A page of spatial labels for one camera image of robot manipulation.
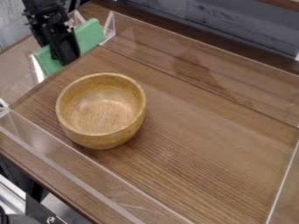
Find brown wooden bowl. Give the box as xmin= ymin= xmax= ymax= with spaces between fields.
xmin=55 ymin=73 xmax=146 ymax=150

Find black metal bracket with bolt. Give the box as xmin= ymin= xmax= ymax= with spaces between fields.
xmin=24 ymin=195 xmax=68 ymax=224

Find clear acrylic tray walls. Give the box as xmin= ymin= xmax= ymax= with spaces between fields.
xmin=0 ymin=5 xmax=299 ymax=224

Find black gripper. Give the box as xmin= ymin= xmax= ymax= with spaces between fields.
xmin=23 ymin=0 xmax=80 ymax=66

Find green rectangular block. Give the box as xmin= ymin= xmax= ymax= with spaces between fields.
xmin=32 ymin=18 xmax=106 ymax=76

